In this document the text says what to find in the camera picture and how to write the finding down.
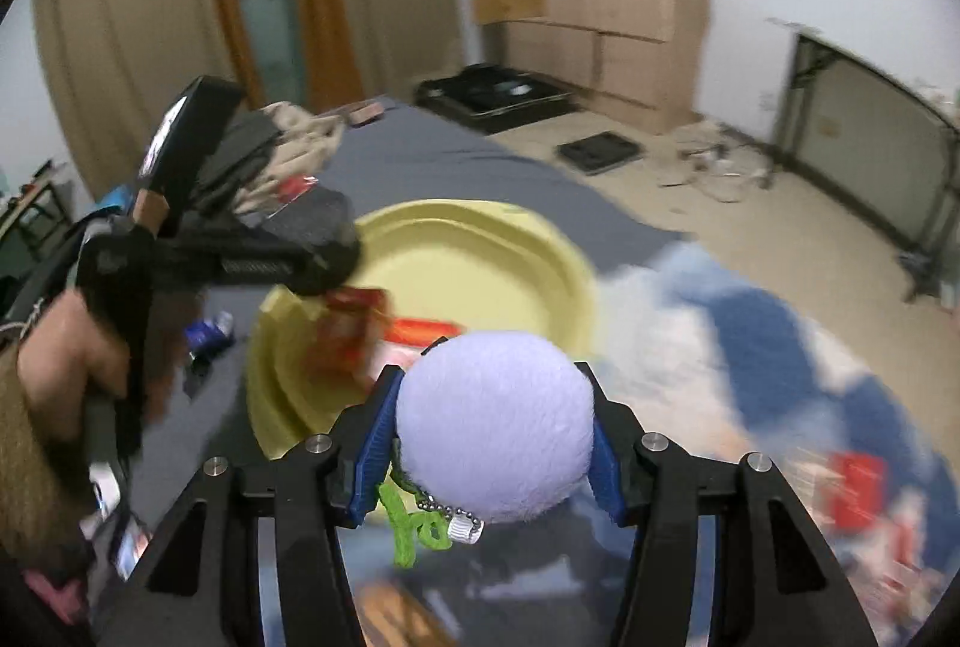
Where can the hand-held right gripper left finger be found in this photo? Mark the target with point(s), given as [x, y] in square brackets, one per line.
[373, 459]

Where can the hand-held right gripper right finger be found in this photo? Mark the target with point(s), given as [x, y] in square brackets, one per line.
[607, 474]

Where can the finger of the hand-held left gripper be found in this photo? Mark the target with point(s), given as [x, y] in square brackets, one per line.
[330, 264]

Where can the red box with gold stripe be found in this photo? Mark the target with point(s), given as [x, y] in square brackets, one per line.
[349, 336]

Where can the yellow plastic basin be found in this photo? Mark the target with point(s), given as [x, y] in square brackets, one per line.
[465, 264]

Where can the person's left forearm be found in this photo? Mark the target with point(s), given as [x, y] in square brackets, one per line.
[30, 482]

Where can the person's left hand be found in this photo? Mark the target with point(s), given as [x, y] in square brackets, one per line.
[60, 354]

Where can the black sponge block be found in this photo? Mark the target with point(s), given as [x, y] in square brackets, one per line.
[319, 212]

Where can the small red box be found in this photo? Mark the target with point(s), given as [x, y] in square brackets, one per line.
[294, 189]

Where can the beige clothing pile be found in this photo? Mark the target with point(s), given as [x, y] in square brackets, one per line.
[307, 137]

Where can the blue textured packet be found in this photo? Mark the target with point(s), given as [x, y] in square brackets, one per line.
[210, 336]

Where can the beige curtain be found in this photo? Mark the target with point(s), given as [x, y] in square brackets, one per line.
[120, 39]

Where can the grey bed sheet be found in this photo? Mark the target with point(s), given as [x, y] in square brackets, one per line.
[450, 167]

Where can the small copper box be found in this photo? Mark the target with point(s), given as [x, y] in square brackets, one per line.
[367, 112]

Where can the dark metal rack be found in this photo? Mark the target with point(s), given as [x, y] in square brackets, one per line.
[34, 204]

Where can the blue white plaid blanket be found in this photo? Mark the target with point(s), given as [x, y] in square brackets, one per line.
[750, 362]

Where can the black open case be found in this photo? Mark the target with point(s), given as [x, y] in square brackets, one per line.
[495, 95]

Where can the red packet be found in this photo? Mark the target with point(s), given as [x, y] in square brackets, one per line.
[855, 489]

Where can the black flat tray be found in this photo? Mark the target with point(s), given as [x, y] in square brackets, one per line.
[600, 153]

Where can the wooden wardrobe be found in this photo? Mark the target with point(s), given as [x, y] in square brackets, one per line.
[607, 2]

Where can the black folding table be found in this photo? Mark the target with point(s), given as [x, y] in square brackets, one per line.
[862, 114]

